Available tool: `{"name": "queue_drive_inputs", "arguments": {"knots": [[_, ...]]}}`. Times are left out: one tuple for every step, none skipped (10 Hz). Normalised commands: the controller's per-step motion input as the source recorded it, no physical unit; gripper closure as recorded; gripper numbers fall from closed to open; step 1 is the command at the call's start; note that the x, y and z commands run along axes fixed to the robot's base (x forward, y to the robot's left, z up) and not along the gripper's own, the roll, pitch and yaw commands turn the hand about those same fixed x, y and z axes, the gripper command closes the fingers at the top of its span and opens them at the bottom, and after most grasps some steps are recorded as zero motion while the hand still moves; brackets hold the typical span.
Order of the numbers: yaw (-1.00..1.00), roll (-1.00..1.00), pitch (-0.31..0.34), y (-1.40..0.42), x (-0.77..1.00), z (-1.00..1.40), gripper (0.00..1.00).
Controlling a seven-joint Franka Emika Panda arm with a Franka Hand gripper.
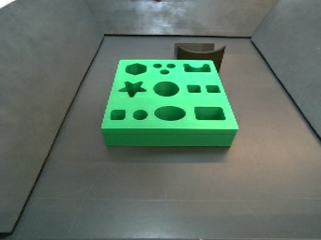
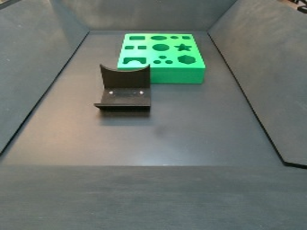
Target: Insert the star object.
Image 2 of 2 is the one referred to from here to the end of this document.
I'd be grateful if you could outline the green shape sorter block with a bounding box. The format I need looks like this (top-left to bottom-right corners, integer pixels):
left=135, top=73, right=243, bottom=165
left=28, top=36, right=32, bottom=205
left=118, top=33, right=207, bottom=84

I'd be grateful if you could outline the black curved holder bracket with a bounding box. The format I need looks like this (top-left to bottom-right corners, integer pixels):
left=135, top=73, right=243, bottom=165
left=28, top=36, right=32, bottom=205
left=95, top=65, right=151, bottom=110

